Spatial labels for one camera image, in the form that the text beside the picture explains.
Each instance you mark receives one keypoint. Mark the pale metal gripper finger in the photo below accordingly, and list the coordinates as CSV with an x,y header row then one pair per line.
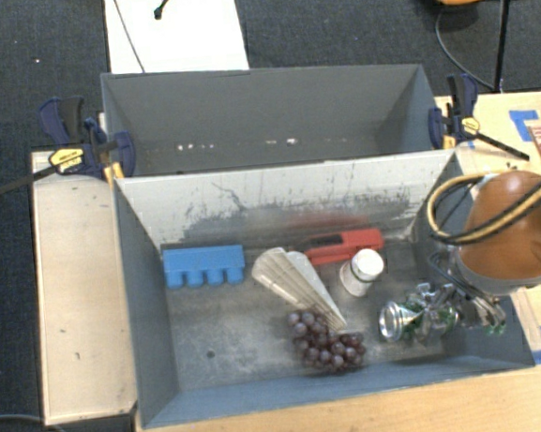
x,y
435,294
437,322

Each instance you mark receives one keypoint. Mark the crushed green and silver can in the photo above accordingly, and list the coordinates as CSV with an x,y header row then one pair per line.
x,y
395,322

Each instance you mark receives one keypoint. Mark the white pill bottle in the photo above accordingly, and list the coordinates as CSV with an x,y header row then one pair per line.
x,y
362,270

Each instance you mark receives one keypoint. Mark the red utility knife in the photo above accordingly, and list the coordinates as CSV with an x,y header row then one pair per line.
x,y
348,245

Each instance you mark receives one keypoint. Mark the purple toy grapes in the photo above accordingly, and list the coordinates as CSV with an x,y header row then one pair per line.
x,y
326,344

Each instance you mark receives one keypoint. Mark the white ribbed folded fan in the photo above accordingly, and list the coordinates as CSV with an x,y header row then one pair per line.
x,y
295,279

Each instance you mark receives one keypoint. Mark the brown cardboard with red print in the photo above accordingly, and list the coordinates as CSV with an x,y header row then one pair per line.
x,y
494,111

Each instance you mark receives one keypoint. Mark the grey metal bin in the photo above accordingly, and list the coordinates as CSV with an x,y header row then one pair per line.
x,y
243,335

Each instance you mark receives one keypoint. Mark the blue block with four bumps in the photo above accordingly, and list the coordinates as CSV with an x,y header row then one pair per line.
x,y
201,263

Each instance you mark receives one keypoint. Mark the pale wood board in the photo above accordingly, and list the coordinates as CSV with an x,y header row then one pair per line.
x,y
79,293

